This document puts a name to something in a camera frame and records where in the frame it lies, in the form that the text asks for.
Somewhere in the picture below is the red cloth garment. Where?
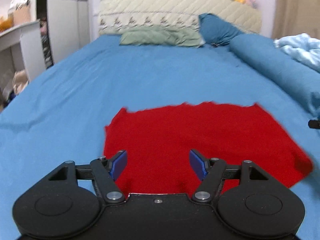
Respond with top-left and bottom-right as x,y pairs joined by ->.
104,102 -> 313,194

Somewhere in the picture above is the blue rolled duvet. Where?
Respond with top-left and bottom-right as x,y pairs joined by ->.
229,34 -> 319,118

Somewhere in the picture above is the blue bed sheet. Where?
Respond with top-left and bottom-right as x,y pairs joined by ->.
1,35 -> 319,239

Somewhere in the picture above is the light blue blanket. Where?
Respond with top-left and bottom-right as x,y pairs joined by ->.
273,33 -> 320,73

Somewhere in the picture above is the beige curtain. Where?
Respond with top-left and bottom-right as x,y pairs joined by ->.
272,0 -> 320,39

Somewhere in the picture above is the beige plush under desk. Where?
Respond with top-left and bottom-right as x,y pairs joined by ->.
12,70 -> 29,95

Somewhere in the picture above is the dark blue pillow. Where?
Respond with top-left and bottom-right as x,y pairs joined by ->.
199,14 -> 244,46

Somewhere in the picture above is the light pink plush toy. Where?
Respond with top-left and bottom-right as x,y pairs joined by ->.
245,0 -> 258,9

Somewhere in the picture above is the green pillow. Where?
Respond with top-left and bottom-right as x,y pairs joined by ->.
120,25 -> 205,47

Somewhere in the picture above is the white desk shelf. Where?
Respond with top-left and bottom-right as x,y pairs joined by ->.
0,20 -> 46,100

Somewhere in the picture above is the white grey wardrobe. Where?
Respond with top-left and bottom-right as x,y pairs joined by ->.
36,0 -> 91,67

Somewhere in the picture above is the cream quilted headboard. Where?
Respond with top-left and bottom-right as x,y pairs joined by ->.
98,0 -> 261,35

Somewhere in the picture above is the striped box on desk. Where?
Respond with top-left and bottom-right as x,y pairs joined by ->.
13,4 -> 31,25

